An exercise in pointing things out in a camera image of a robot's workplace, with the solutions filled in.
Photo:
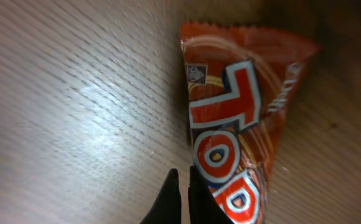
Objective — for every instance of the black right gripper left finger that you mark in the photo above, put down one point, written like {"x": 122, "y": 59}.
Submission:
{"x": 167, "y": 207}

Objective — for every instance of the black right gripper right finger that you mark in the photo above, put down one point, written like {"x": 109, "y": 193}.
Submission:
{"x": 203, "y": 208}

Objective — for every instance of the red Top chocolate bar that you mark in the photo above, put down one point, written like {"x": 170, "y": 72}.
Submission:
{"x": 240, "y": 80}

